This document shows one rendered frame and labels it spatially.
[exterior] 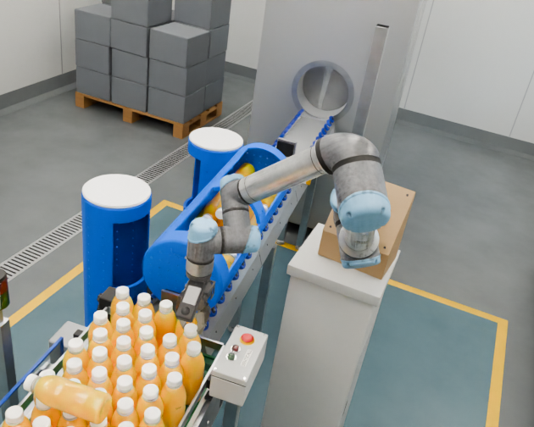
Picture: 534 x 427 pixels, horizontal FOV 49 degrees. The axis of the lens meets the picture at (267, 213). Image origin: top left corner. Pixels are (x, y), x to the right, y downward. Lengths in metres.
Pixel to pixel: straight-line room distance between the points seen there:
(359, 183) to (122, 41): 4.43
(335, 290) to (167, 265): 0.55
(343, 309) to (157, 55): 3.82
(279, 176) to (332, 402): 1.05
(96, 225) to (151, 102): 3.22
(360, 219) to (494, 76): 5.38
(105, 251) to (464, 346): 2.20
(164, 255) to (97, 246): 0.66
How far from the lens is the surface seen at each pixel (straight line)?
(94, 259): 2.57
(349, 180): 1.33
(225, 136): 3.08
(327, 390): 2.24
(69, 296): 3.58
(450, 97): 6.73
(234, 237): 1.55
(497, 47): 6.58
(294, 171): 1.47
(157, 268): 1.95
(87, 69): 5.91
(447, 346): 3.69
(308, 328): 2.09
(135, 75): 5.60
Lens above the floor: 2.27
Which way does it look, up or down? 31 degrees down
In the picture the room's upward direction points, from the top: 9 degrees clockwise
